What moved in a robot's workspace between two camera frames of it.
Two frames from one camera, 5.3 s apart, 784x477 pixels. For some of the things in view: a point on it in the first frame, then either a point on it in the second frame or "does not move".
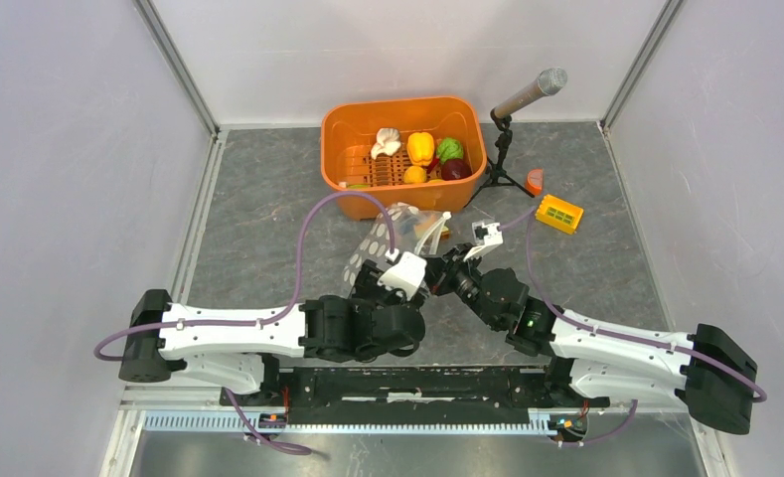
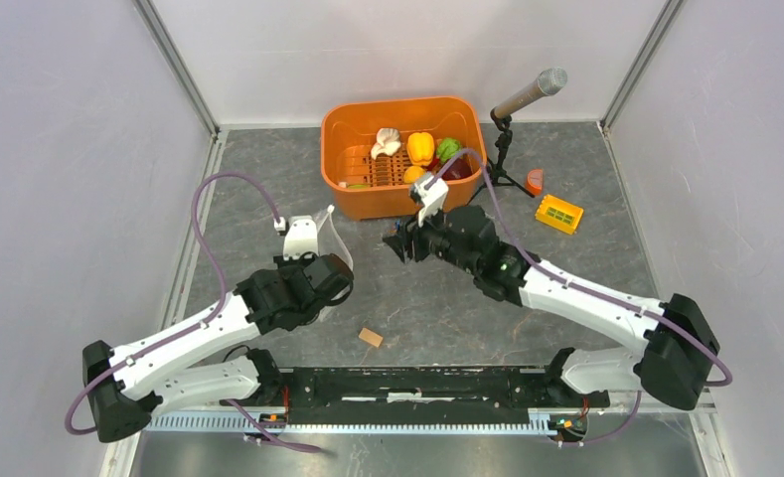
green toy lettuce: x=449 y=148 does not move
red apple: x=455 y=169 does not move
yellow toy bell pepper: x=420 y=147 does not move
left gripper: x=366 y=285 → x=283 y=264
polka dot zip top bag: x=397 y=230 → x=331 y=239
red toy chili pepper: x=433 y=164 does not move
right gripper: x=442 y=269 → x=401 y=240
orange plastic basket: x=423 y=151 does not move
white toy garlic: x=388 y=141 does not move
